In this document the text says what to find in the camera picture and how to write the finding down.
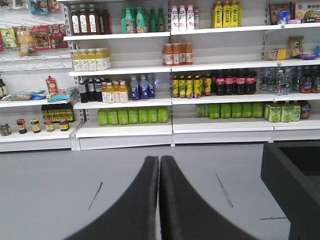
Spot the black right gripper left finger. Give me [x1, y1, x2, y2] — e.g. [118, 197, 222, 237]
[67, 156, 159, 240]

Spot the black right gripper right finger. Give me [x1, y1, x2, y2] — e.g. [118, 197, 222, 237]
[158, 155, 254, 240]

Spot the row of green drink bottles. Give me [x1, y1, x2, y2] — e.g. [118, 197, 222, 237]
[97, 106, 170, 126]

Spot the black wooden produce display stand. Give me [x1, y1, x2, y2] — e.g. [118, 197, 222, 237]
[260, 141, 320, 240]

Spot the dark sauce jar red lid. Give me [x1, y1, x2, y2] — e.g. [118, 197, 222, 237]
[16, 118, 28, 134]

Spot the white store shelving unit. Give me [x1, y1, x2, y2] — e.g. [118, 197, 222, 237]
[0, 0, 320, 152]

